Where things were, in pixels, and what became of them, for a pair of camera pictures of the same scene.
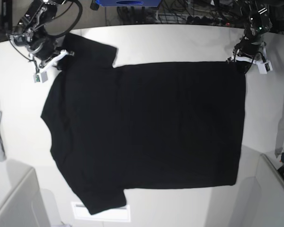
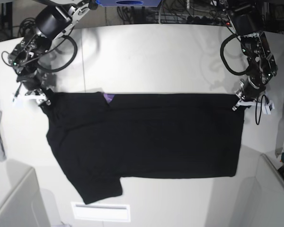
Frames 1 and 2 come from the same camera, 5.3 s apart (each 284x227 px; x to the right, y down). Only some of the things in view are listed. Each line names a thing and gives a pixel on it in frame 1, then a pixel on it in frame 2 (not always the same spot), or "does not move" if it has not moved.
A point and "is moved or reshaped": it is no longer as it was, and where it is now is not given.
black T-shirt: (146, 126) is moved or reshaped
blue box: (128, 3) does not move
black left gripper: (42, 47) -> (34, 82)
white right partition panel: (274, 199) does not move
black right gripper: (250, 46) -> (248, 91)
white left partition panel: (25, 207) does not move
